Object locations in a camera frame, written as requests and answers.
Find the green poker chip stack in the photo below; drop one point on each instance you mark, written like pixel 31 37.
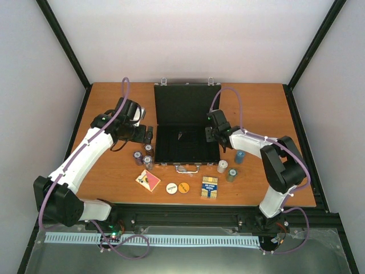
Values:
pixel 231 175

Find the white poker chip stack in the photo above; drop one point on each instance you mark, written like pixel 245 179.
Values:
pixel 222 166

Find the purple poker chip stack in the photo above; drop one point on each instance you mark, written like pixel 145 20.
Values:
pixel 138 158

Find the blue playing card deck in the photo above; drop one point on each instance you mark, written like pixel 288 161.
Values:
pixel 209 187

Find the black poker set case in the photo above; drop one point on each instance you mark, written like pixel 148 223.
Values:
pixel 181 113

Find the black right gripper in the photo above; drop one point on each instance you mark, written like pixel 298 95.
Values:
pixel 209 137

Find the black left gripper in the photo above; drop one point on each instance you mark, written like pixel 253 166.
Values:
pixel 141 137

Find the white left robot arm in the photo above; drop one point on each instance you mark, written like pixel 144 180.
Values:
pixel 56 195

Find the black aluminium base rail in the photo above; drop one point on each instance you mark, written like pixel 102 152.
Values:
pixel 131 217

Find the orange blind button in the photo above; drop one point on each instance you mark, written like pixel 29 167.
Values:
pixel 183 188

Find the white dealer button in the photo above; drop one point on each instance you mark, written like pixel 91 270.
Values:
pixel 171 188

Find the blue poker chip stack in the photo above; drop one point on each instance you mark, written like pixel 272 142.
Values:
pixel 239 157

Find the clear wrapped chip stack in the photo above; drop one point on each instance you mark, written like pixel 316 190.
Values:
pixel 148 162

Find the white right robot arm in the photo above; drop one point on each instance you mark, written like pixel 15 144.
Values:
pixel 283 164

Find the dark brown chip stack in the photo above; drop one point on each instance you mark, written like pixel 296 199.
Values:
pixel 149 150

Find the light blue cable duct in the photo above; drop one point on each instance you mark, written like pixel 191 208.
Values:
pixel 154 240

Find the red playing card deck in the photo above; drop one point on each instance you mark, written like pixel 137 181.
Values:
pixel 148 180

